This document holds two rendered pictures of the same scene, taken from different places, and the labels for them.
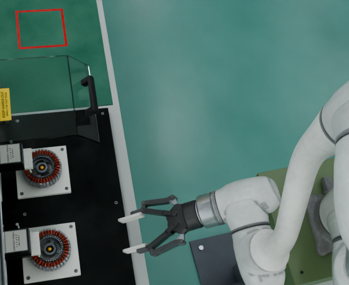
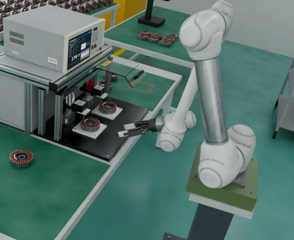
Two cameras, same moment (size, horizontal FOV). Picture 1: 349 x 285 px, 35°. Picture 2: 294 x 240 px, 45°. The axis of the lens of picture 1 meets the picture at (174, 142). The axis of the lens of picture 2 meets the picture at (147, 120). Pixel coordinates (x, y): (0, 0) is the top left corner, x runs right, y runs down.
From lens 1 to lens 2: 1.43 m
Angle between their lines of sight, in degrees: 41
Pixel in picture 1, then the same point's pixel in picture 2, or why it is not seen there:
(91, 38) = (158, 95)
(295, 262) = (194, 172)
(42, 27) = (142, 86)
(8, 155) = (97, 87)
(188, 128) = not seen: hidden behind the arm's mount
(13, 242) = (78, 102)
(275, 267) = (173, 129)
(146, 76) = (187, 165)
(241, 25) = not seen: hidden behind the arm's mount
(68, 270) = (92, 134)
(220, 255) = not seen: outside the picture
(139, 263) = (122, 150)
